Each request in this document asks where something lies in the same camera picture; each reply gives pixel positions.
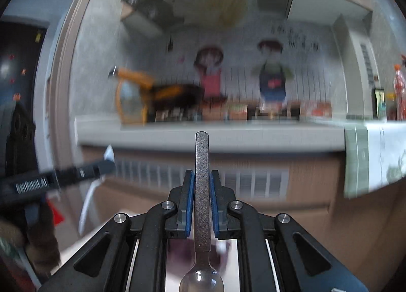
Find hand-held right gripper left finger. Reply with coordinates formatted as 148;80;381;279
38;170;195;292

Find metal spoon with textured handle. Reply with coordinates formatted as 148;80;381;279
179;132;225;292

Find black and yellow bottle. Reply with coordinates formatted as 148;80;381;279
371;87;386;120

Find wall poster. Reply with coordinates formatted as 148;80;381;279
165;22;322;107

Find row of seasoning boxes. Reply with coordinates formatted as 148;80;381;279
155;101;333;122

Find orange glass kettle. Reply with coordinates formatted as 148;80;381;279
109;68;156;125

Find black chair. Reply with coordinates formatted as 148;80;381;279
5;102;40;181

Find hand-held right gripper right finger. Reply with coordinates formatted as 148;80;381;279
209;170;370;292

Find white wall appliance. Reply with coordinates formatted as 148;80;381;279
331;14;380;119

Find dark refrigerator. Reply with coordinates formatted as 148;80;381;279
0;21;49;181

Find purple utensil holder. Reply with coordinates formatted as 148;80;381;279
165;237;239;283

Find black pan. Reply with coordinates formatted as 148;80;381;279
148;83;204;112

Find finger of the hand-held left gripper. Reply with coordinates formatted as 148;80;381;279
53;159;116;189

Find sauce bottles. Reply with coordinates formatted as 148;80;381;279
393;54;406;121

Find red object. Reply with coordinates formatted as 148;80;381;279
47;201;65;227

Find green checked cloth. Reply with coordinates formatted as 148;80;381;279
343;120;406;200

